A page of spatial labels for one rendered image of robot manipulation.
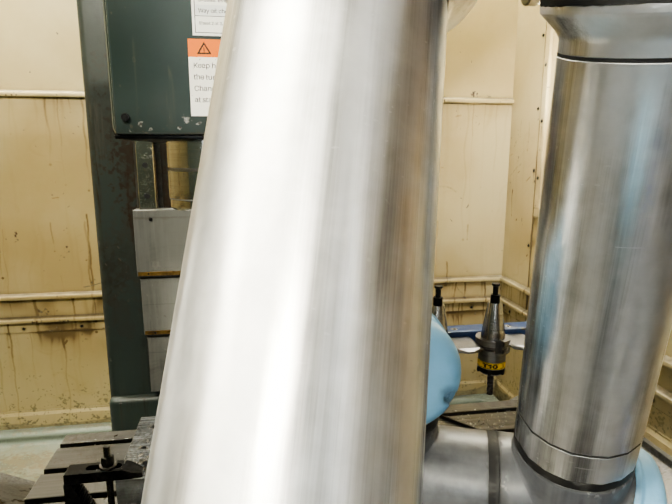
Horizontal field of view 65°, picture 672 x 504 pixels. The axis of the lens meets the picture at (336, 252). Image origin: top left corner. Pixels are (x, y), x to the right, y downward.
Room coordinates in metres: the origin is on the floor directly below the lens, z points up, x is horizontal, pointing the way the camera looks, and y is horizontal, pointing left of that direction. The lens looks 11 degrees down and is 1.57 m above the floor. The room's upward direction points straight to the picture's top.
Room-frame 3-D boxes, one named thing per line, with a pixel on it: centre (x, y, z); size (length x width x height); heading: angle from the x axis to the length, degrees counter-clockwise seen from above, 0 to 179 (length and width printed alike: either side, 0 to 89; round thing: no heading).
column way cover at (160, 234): (1.42, 0.30, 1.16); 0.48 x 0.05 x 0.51; 99
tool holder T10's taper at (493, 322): (0.93, -0.29, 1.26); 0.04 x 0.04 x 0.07
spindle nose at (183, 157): (0.98, 0.23, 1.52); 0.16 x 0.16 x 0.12
